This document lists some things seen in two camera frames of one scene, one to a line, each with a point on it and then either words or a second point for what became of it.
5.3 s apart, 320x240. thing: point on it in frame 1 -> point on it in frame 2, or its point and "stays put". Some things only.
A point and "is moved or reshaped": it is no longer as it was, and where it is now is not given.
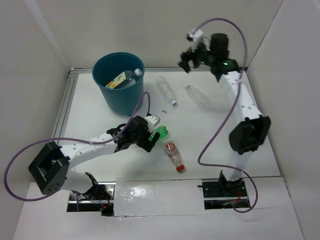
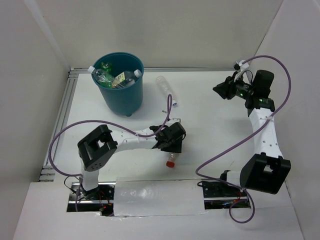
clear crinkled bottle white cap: [198, 97] -> [102, 77]
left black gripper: [147, 144] -> [177, 148]
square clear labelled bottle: [125, 79] stays put
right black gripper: [188, 55] -> [226, 89]
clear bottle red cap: [174, 155] is moved or reshaped
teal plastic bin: [107, 67] stays put
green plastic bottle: [162, 130] is moved or reshaped
